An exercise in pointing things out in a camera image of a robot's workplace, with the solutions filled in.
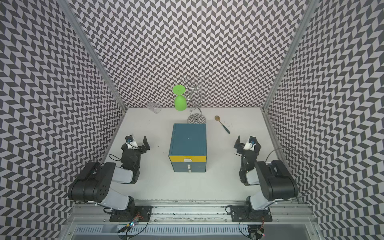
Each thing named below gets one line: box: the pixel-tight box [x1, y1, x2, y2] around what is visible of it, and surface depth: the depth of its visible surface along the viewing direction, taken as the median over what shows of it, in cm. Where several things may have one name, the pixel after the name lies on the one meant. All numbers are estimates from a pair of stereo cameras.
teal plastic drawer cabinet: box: [168, 123, 208, 174], surface depth 76 cm
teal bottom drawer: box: [173, 168, 207, 174], surface depth 86 cm
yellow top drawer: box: [169, 155, 207, 162], surface depth 74 cm
